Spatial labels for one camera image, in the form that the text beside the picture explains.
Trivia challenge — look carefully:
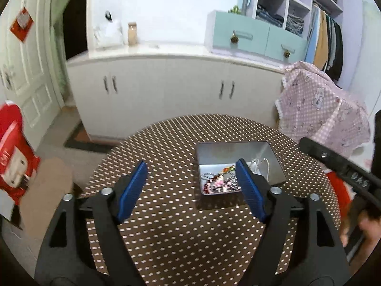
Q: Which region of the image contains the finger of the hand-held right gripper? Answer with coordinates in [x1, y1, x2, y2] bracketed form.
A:
[299, 136, 349, 175]

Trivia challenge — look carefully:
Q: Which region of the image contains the white low cabinet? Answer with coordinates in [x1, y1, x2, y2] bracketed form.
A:
[66, 40, 286, 140]

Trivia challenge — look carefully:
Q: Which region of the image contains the red square door decoration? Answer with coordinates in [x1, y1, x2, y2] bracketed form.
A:
[10, 7, 33, 42]

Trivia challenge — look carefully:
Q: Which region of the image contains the teal drawer unit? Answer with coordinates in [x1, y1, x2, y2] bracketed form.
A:
[205, 10, 307, 67]

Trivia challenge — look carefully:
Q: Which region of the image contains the blue hanging garment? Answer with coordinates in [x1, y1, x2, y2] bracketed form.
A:
[305, 6, 321, 65]

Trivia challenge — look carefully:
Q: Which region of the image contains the rectangular metal tin box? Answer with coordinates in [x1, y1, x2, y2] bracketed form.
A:
[195, 141, 288, 196]

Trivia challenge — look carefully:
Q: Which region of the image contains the dark floor mat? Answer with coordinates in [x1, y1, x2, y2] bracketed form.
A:
[64, 124, 120, 154]

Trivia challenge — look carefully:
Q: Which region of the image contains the red cloth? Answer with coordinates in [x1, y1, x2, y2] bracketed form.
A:
[327, 169, 355, 216]

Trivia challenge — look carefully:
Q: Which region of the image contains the pink checked printed cloth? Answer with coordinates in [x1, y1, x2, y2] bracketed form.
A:
[275, 60, 371, 158]

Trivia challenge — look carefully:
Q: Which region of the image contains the white panel door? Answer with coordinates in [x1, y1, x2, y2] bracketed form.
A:
[0, 0, 64, 134]

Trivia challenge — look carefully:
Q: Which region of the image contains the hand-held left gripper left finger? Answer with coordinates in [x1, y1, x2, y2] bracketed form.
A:
[34, 160, 149, 286]

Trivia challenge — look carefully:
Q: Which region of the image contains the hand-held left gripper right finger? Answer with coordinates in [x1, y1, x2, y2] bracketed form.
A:
[235, 158, 350, 286]

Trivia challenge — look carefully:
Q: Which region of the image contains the beige lidded jar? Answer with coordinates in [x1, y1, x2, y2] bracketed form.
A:
[128, 22, 138, 46]

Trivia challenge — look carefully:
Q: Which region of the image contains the stack of folded grey clothes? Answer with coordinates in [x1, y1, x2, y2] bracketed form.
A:
[286, 14, 305, 35]

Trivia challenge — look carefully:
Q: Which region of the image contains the person's right hand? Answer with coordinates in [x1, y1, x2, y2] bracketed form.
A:
[340, 198, 380, 248]

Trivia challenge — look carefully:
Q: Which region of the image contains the pile of beaded necklaces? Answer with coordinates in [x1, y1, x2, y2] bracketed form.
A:
[201, 166, 243, 195]

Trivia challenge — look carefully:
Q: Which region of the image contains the brown polka dot tablecloth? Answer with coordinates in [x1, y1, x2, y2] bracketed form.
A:
[80, 114, 341, 286]

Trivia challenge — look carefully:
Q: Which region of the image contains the white bag with black handle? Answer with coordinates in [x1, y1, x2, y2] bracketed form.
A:
[94, 10, 125, 49]

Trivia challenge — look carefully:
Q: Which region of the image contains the black hanging garment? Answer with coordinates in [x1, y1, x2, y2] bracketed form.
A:
[327, 19, 345, 82]

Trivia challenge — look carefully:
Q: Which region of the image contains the tan hanging garment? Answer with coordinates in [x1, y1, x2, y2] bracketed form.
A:
[313, 10, 330, 70]

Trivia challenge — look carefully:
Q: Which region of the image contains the white pearl necklace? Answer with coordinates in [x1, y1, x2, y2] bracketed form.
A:
[249, 158, 271, 177]

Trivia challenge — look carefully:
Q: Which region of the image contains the green lace curtain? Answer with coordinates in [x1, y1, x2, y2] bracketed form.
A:
[49, 0, 87, 90]

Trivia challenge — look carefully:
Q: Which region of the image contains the red and white bag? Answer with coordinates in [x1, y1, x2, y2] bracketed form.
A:
[0, 101, 41, 207]

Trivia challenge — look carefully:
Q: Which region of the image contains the stack of folded blue jeans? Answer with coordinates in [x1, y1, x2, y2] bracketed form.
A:
[256, 4, 285, 29]

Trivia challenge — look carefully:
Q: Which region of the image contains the brown cardboard box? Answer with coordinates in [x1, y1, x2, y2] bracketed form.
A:
[12, 156, 84, 239]

